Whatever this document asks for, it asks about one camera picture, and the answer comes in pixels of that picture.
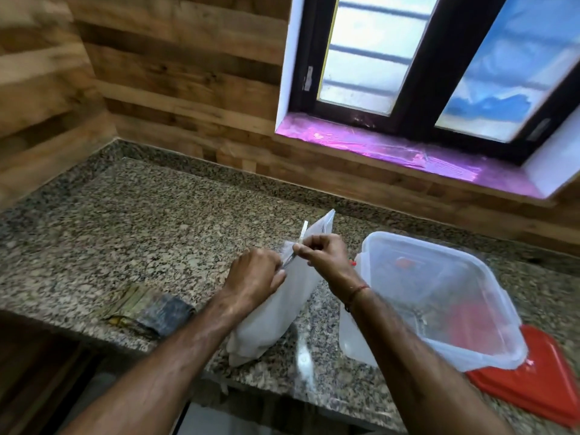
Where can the red thread wristband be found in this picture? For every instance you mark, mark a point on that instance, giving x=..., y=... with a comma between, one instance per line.
x=355, y=296

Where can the person's left hand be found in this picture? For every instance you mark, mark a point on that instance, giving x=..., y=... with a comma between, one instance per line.
x=253, y=274

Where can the red container lid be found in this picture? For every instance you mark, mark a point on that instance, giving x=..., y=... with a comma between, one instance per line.
x=530, y=380

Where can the white plastic bag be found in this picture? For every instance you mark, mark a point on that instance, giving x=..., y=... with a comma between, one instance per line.
x=276, y=303

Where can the clear plastic container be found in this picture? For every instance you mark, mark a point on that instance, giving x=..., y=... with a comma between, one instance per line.
x=435, y=298

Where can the person's right forearm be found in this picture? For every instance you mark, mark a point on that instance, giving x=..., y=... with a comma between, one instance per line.
x=417, y=366

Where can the person's left fingers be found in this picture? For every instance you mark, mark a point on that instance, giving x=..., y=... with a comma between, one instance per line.
x=277, y=271

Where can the person's right fingers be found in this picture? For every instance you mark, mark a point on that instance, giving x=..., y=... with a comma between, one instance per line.
x=312, y=251

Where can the person's left forearm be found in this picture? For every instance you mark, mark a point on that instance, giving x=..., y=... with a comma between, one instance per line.
x=154, y=371

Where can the folded dark cloth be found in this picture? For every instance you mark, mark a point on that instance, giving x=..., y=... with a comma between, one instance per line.
x=152, y=310

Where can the purple film window sill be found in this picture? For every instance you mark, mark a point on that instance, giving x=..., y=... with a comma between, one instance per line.
x=408, y=153

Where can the dark framed window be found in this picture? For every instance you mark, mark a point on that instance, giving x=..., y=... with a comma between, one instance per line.
x=435, y=67

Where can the person's right hand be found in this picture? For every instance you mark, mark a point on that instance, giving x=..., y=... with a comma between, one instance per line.
x=328, y=262

